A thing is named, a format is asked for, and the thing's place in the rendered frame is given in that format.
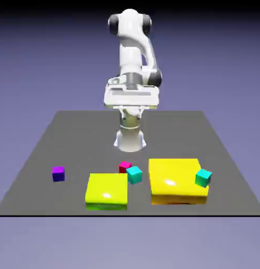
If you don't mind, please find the small purple cube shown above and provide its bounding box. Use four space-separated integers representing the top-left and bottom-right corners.
52 166 66 182

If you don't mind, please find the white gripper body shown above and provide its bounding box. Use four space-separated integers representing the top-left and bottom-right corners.
103 83 160 110

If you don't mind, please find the large yellow box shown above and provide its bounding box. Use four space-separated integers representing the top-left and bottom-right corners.
148 158 209 205

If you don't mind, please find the large lime box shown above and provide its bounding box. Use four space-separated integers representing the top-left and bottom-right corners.
85 172 128 211

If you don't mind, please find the small cyan cube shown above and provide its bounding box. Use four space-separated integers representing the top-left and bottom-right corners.
126 165 143 185

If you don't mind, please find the small teal cube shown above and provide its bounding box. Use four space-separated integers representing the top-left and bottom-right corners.
194 168 213 188

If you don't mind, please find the small magenta cube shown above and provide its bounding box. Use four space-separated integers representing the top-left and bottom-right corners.
118 161 132 174

